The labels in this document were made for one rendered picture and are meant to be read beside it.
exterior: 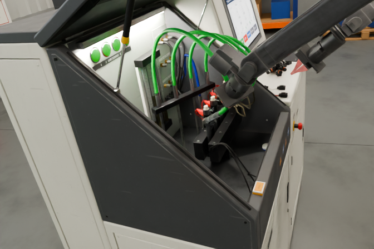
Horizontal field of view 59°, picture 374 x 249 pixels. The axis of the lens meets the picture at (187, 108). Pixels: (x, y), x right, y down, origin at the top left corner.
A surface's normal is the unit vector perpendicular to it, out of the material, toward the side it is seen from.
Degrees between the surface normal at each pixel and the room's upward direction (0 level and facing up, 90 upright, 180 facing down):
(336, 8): 101
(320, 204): 0
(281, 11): 90
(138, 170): 90
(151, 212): 90
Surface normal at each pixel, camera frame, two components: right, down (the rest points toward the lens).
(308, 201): -0.13, -0.89
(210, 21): -0.39, 0.45
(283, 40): -0.59, 0.48
